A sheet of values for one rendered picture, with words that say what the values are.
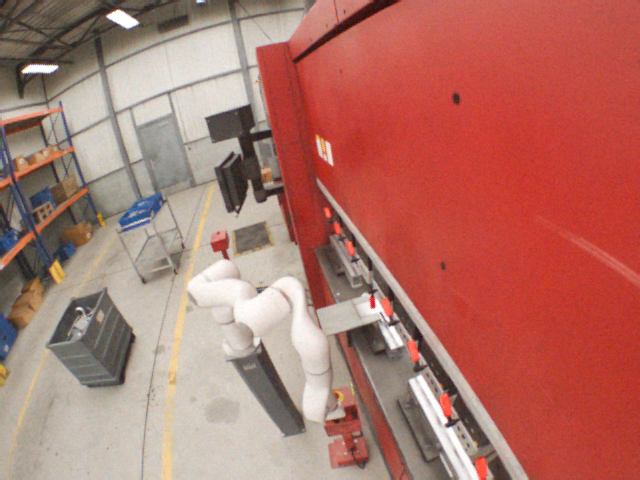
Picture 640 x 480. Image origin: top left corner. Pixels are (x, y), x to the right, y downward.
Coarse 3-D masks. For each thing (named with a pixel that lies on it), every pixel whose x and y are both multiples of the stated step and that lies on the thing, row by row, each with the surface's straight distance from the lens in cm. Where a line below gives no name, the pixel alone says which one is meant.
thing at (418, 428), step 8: (400, 400) 121; (408, 400) 121; (400, 408) 122; (416, 408) 120; (408, 416) 118; (416, 416) 118; (408, 424) 119; (416, 424) 117; (424, 424) 117; (416, 432) 116; (424, 432) 116; (416, 440) 116; (424, 440) 115; (432, 440) 115; (424, 448) 114; (432, 448) 114; (424, 456) 114; (432, 456) 113
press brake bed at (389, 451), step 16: (320, 272) 214; (336, 336) 254; (352, 352) 162; (352, 368) 189; (368, 384) 141; (368, 400) 161; (368, 416) 212; (384, 432) 143; (384, 448) 166; (400, 464) 131
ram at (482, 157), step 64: (448, 0) 47; (512, 0) 38; (576, 0) 34; (320, 64) 122; (384, 64) 67; (448, 64) 48; (512, 64) 38; (576, 64) 33; (320, 128) 144; (384, 128) 72; (448, 128) 49; (512, 128) 39; (576, 128) 33; (384, 192) 81; (448, 192) 53; (512, 192) 41; (576, 192) 34; (384, 256) 95; (448, 256) 58; (512, 256) 44; (576, 256) 36; (448, 320) 67; (512, 320) 48; (576, 320) 39; (512, 384) 55; (576, 384) 44; (512, 448) 65; (576, 448) 50
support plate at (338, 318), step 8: (336, 304) 144; (344, 304) 143; (352, 304) 142; (320, 312) 141; (328, 312) 140; (336, 312) 140; (344, 312) 139; (352, 312) 138; (320, 320) 138; (328, 320) 137; (336, 320) 136; (344, 320) 135; (352, 320) 135; (360, 320) 134; (368, 320) 134; (376, 320) 134; (328, 328) 133; (336, 328) 133; (344, 328) 132; (352, 328) 132
